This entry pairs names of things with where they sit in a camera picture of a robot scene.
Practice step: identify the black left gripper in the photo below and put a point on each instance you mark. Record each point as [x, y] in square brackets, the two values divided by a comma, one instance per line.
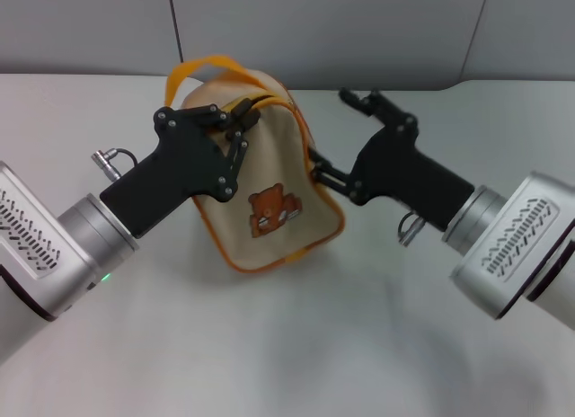
[179, 165]

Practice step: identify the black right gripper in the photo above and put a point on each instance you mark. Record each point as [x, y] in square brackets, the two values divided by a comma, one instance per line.
[400, 170]

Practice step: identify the beige food bag orange trim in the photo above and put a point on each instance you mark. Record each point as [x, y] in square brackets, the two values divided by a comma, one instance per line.
[274, 174]

